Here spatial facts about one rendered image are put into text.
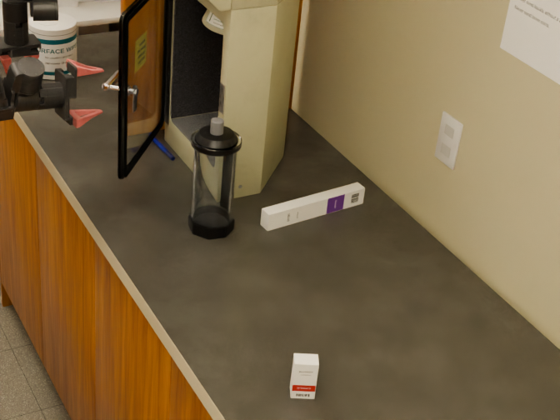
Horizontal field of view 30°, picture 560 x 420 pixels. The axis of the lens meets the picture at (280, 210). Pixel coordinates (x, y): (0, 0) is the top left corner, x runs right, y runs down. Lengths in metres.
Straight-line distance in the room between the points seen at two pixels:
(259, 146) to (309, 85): 0.48
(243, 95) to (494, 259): 0.65
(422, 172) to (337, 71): 0.41
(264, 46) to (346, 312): 0.61
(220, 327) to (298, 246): 0.34
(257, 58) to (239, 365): 0.70
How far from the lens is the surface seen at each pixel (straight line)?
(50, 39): 2.93
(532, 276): 2.22
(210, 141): 2.19
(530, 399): 2.02
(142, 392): 2.38
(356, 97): 2.65
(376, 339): 2.07
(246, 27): 2.25
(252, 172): 2.44
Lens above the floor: 2.22
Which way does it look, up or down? 32 degrees down
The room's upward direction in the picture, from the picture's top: 6 degrees clockwise
